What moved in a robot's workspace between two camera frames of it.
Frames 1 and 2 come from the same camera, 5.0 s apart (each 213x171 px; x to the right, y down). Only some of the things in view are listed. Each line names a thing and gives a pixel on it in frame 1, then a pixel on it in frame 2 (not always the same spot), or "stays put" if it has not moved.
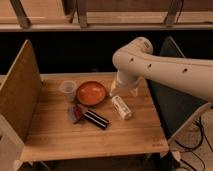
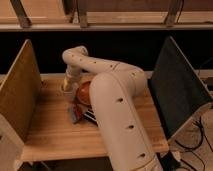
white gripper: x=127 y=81 → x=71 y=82
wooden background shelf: x=106 y=15 stays put
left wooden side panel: x=21 y=90 stays put
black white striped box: x=96 y=119 stays put
